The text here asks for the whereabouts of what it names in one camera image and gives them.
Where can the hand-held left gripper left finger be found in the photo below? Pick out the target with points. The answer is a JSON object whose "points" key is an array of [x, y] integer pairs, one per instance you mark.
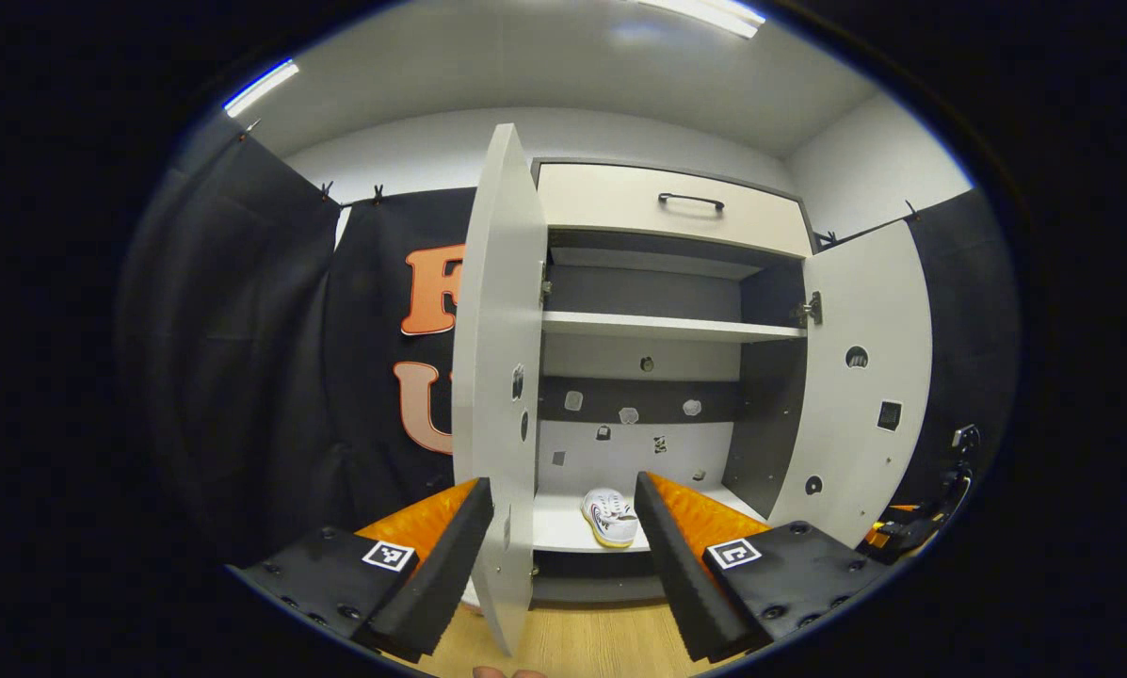
{"points": [[445, 574]]}

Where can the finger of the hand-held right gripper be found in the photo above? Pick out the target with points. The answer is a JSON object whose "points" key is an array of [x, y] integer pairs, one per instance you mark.
{"points": [[881, 537]]}

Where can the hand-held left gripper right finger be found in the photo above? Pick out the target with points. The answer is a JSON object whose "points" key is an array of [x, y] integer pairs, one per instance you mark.
{"points": [[671, 574]]}

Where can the white shoe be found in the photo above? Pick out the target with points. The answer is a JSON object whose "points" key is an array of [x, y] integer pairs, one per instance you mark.
{"points": [[610, 518]]}

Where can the white shoe cabinet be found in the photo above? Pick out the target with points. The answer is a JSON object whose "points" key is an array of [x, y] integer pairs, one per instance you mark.
{"points": [[619, 471]]}

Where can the white cabinet door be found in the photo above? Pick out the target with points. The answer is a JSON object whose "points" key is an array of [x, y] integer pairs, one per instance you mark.
{"points": [[497, 330], [855, 424]]}

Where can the white cabinet drawer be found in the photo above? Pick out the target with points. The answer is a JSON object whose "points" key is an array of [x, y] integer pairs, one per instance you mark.
{"points": [[601, 198]]}

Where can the black backdrop cloth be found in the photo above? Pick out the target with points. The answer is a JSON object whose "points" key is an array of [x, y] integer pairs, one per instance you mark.
{"points": [[973, 311], [243, 358]]}

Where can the ceiling light strip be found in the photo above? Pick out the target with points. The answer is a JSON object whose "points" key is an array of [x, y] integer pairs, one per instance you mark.
{"points": [[704, 14], [260, 88]]}

